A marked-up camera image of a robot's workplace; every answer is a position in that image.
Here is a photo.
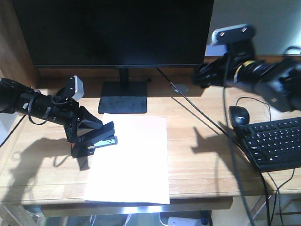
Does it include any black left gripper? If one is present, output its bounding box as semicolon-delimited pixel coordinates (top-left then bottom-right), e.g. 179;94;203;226
49;98;103;143

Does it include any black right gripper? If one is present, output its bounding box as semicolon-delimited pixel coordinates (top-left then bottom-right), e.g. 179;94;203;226
192;55;235;89

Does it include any black stapler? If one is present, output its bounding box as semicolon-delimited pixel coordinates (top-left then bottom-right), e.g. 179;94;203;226
71;121;118;158

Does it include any white paper sheet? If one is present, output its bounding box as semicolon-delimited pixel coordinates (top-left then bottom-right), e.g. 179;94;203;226
84;113;170;204

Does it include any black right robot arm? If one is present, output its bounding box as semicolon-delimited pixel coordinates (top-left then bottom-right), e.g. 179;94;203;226
192;56;301;112

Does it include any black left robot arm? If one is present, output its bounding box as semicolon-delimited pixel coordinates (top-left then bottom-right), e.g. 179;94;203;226
0;75;103;143

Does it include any white power strip under desk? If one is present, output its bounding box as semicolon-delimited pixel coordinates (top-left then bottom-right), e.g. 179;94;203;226
168;217;202;226

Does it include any black computer mouse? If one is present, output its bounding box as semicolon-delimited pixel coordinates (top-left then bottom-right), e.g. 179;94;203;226
229;105;250;127

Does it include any black computer monitor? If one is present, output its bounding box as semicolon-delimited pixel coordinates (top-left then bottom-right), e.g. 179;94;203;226
13;0;214;114

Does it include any black keyboard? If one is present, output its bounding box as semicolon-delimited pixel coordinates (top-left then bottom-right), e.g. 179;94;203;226
234;117;301;172

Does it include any grey desk cable grommet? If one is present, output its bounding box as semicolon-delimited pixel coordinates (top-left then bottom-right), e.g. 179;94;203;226
172;83;189;94

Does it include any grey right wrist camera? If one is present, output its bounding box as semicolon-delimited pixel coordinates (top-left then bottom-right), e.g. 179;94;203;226
211;24;256;58

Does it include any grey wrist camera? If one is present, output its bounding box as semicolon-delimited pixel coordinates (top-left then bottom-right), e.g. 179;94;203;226
55;75;84;104
211;24;256;58

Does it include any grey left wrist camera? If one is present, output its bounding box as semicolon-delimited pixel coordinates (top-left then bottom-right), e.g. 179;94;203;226
55;75;84;104

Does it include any black monitor cable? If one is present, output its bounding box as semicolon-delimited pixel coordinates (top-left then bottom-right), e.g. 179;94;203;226
156;67;273;226

